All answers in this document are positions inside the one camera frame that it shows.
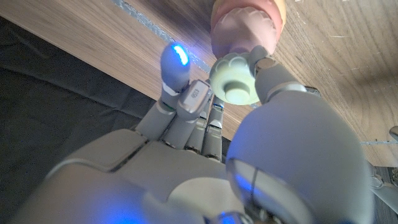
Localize pink toy disc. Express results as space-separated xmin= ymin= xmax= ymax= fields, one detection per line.
xmin=210 ymin=6 xmax=277 ymax=60

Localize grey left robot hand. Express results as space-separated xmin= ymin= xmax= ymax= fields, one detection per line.
xmin=369 ymin=164 xmax=398 ymax=206

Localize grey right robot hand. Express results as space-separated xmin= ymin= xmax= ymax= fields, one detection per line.
xmin=12 ymin=43 xmax=374 ymax=224

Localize black curtain backdrop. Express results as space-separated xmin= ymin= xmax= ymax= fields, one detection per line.
xmin=0 ymin=15 xmax=398 ymax=224

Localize green toy disc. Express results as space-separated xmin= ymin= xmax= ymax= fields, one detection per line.
xmin=208 ymin=52 xmax=261 ymax=106

